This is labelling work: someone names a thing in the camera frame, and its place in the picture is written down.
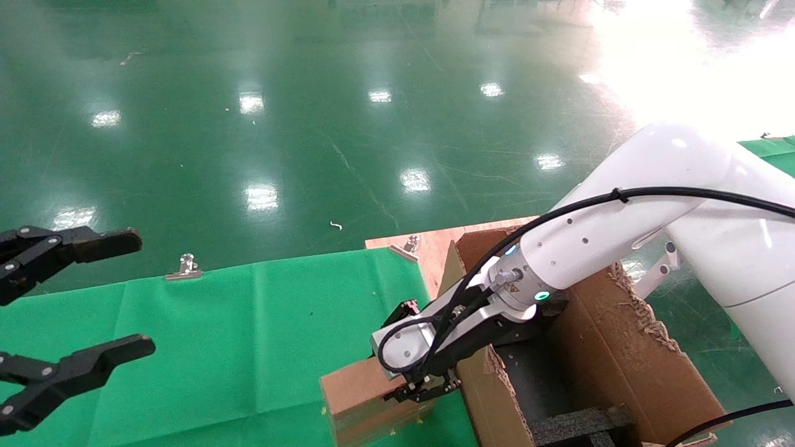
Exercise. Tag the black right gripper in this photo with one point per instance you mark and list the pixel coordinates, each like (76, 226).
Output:
(528, 323)

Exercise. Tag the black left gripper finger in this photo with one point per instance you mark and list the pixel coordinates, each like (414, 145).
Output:
(87, 366)
(87, 245)

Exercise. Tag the small brown cardboard box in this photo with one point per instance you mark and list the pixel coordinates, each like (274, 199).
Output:
(354, 397)

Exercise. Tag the large open cardboard carton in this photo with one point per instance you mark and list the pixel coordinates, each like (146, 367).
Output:
(621, 372)

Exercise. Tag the large green table cloth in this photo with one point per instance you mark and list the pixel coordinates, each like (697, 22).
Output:
(248, 347)

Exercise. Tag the black notched foam insert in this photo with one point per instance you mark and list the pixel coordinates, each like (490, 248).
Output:
(577, 425)

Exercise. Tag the green cloth on side table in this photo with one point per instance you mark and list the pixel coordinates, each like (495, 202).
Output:
(776, 152)

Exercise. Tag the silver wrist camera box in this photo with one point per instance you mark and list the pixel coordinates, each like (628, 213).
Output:
(404, 347)

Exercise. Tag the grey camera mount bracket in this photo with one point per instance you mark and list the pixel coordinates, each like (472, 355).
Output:
(478, 320)

